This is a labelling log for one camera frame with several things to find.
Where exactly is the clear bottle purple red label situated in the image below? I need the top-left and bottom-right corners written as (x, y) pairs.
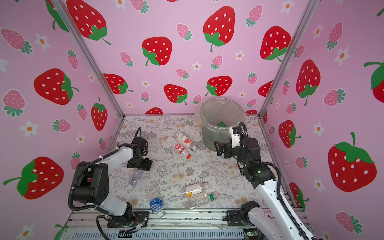
top-left (129, 169), bottom-right (145, 187)

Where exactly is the Pocari bottle blue label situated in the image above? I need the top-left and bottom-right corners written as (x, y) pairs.
top-left (147, 185), bottom-right (164, 219)

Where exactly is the white bottle with red cap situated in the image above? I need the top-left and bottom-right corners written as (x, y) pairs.
top-left (167, 136), bottom-right (191, 160)

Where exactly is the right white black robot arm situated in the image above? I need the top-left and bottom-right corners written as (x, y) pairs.
top-left (214, 137), bottom-right (315, 240)

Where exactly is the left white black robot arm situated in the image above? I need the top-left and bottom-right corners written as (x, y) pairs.
top-left (68, 137), bottom-right (153, 227)

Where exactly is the grey mesh waste bin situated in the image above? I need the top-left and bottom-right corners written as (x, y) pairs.
top-left (198, 98), bottom-right (246, 150)

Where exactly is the bottle with red white label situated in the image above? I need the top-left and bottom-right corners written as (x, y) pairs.
top-left (174, 132), bottom-right (198, 153)

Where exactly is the clear bottle beige label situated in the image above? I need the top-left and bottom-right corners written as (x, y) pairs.
top-left (182, 183), bottom-right (209, 198)

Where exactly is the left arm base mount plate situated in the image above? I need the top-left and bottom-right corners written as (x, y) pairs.
top-left (107, 211), bottom-right (150, 230)

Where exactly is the clear bottle with green ring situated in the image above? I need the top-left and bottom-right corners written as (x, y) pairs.
top-left (188, 192), bottom-right (219, 209)

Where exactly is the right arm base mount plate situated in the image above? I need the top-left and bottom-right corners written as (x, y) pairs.
top-left (223, 210), bottom-right (254, 227)

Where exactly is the aluminium front rail frame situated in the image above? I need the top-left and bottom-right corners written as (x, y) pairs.
top-left (58, 209), bottom-right (265, 240)

